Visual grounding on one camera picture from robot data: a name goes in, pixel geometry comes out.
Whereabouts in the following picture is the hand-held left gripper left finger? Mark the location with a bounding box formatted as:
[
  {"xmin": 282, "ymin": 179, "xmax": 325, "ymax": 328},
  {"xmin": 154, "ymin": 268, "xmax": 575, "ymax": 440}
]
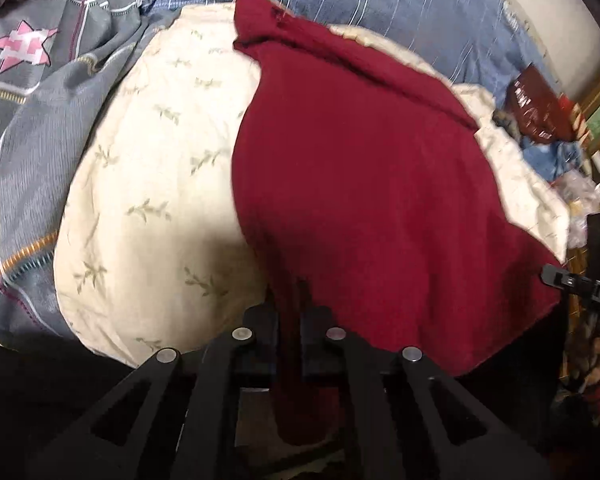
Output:
[{"xmin": 30, "ymin": 305, "xmax": 281, "ymax": 480}]

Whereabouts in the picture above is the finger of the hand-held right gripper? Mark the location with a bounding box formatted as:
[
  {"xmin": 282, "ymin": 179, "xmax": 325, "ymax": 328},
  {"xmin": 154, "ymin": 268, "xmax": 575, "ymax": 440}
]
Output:
[{"xmin": 540, "ymin": 264, "xmax": 600, "ymax": 312}]

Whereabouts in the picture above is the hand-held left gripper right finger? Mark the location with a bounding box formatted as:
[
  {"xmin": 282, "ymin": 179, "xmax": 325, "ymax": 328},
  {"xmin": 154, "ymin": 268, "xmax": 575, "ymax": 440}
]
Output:
[{"xmin": 300, "ymin": 305, "xmax": 546, "ymax": 480}]

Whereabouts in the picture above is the dark red knit garment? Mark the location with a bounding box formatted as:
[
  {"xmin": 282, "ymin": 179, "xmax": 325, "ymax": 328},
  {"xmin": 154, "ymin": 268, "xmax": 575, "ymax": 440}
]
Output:
[{"xmin": 231, "ymin": 0, "xmax": 566, "ymax": 448}]

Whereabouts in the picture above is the white crumpled plastic bag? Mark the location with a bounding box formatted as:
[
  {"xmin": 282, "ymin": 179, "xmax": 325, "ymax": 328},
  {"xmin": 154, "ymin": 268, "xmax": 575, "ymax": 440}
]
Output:
[{"xmin": 555, "ymin": 170, "xmax": 600, "ymax": 248}]

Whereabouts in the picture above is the colourful printed cloth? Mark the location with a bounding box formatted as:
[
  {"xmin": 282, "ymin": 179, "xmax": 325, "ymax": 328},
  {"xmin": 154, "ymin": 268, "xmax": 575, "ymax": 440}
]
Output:
[{"xmin": 560, "ymin": 255, "xmax": 600, "ymax": 411}]

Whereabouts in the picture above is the light blue crumpled cloth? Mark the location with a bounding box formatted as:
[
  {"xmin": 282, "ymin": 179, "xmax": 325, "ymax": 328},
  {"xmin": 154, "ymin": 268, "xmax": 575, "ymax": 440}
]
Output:
[{"xmin": 520, "ymin": 139, "xmax": 583, "ymax": 183}]

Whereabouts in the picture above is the red-brown plastic bag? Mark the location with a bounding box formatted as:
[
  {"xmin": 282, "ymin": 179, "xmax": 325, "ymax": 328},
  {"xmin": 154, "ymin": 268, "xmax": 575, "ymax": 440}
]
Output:
[{"xmin": 505, "ymin": 64, "xmax": 566, "ymax": 142}]

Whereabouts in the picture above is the cream leaf-print pillow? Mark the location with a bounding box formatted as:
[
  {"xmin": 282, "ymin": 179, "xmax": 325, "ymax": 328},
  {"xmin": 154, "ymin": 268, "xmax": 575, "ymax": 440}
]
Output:
[{"xmin": 52, "ymin": 0, "xmax": 571, "ymax": 371}]

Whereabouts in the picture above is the grey star-print quilt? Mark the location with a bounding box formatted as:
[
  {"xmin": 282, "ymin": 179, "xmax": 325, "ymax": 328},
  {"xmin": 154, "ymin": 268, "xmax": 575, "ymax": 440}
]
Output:
[{"xmin": 0, "ymin": 0, "xmax": 181, "ymax": 346}]

